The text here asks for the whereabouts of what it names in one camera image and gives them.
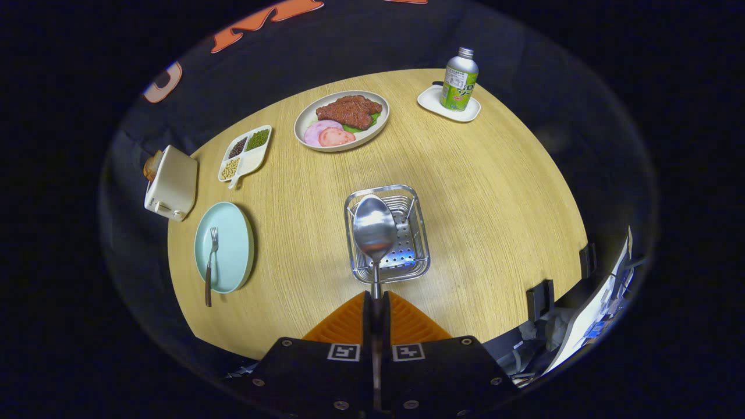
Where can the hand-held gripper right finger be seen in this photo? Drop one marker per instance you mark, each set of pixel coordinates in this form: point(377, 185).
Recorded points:
point(386, 331)

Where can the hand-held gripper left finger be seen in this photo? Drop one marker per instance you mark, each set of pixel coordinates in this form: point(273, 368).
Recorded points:
point(367, 326)

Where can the metal spoon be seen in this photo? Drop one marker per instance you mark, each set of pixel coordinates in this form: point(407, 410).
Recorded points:
point(374, 227)

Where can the light blue plate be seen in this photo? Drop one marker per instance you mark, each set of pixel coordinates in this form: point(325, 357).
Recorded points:
point(233, 250)

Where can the white oval plate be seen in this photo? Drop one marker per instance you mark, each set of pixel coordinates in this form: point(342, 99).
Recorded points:
point(364, 135)

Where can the reddish pink ham slice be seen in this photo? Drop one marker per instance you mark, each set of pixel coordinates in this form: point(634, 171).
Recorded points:
point(337, 137)

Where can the white divided tray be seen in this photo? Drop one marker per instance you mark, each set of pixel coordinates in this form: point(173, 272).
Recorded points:
point(253, 163)

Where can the pale pink ham slice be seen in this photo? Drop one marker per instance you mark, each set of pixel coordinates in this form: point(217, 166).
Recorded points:
point(314, 131)

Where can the green lettuce leaf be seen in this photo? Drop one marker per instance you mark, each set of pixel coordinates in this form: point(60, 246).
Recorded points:
point(375, 119)

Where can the yellow soybeans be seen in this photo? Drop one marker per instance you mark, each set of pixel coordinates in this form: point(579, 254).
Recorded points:
point(230, 169)

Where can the brown steak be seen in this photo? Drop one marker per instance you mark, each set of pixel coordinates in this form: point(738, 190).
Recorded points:
point(349, 110)

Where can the green mung beans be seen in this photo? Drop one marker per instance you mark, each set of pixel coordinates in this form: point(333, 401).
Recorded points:
point(258, 138)

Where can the dark red beans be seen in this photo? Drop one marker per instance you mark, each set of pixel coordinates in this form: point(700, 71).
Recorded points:
point(237, 147)

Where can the white square coaster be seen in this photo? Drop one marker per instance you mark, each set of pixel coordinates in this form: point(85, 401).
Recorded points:
point(430, 100)

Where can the white toaster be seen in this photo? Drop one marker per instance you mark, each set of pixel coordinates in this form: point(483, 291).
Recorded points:
point(171, 180)

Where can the green label metal bottle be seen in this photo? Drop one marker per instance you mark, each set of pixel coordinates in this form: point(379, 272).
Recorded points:
point(458, 81)

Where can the brown bread slice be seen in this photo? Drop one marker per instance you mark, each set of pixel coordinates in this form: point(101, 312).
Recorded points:
point(151, 167)

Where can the black bracket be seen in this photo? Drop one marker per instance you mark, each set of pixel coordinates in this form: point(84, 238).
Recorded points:
point(539, 299)
point(588, 261)

